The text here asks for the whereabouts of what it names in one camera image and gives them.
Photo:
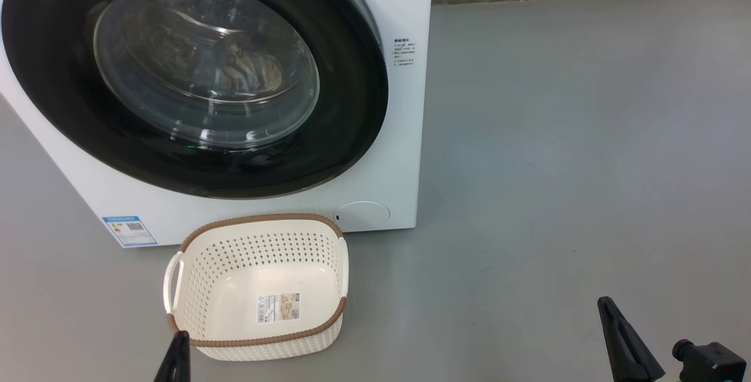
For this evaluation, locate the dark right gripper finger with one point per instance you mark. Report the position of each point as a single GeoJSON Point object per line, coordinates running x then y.
{"type": "Point", "coordinates": [631, 352]}

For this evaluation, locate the paper basket label sticker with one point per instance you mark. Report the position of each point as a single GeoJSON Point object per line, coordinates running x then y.
{"type": "Point", "coordinates": [278, 307]}

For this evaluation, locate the round white filter cover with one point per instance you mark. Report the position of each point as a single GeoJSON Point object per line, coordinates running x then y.
{"type": "Point", "coordinates": [362, 216]}

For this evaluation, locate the cream laundry basket brown rim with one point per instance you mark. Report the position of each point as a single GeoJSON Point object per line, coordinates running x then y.
{"type": "Point", "coordinates": [264, 241]}

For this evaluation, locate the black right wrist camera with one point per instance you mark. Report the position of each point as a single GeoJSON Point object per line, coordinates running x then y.
{"type": "Point", "coordinates": [713, 364]}

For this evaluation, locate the black warning text label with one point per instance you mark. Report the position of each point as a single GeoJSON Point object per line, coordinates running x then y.
{"type": "Point", "coordinates": [405, 52]}

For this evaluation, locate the white front-load washing machine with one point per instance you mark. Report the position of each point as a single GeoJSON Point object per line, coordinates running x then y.
{"type": "Point", "coordinates": [399, 135]}

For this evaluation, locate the blue energy label sticker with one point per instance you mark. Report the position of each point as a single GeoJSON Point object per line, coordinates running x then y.
{"type": "Point", "coordinates": [129, 231]}

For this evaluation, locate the black round glass washer door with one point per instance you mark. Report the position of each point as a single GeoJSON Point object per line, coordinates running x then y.
{"type": "Point", "coordinates": [47, 77]}

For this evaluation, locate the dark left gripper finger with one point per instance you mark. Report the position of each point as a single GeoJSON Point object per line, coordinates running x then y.
{"type": "Point", "coordinates": [176, 364]}

